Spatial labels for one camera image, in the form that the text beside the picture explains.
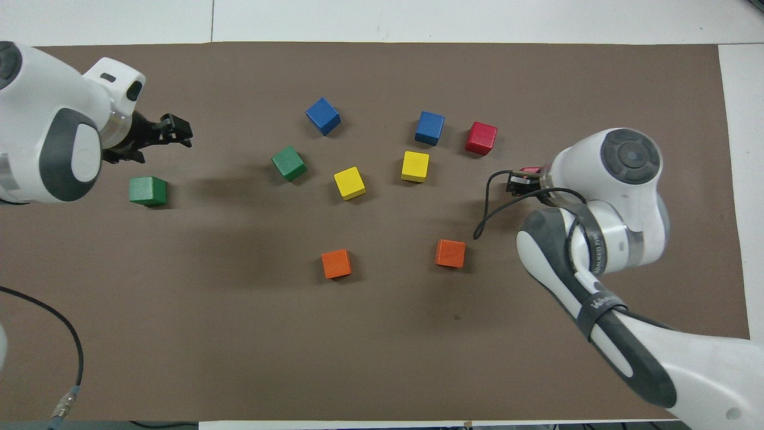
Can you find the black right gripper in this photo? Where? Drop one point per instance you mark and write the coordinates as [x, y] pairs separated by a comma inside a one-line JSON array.
[[518, 186]]

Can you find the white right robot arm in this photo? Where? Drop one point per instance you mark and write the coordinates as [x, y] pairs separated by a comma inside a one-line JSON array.
[[627, 179]]

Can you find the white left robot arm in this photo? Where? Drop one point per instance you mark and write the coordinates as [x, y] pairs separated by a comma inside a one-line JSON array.
[[36, 107]]

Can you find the brown table mat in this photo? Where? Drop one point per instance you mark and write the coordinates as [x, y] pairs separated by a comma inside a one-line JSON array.
[[239, 334]]

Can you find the orange wooden cube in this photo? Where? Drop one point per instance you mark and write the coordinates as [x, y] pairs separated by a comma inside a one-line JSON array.
[[336, 263], [450, 252]]

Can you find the yellow wooden cube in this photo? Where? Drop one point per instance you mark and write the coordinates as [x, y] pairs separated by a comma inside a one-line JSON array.
[[415, 165], [349, 182]]

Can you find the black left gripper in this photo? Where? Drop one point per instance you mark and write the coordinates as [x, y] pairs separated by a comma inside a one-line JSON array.
[[140, 134]]

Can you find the blue wooden cube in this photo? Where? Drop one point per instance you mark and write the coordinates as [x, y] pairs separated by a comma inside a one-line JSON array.
[[430, 127], [323, 116]]

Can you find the green wooden cube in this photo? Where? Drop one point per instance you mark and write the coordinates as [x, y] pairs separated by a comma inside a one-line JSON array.
[[147, 190], [289, 162]]

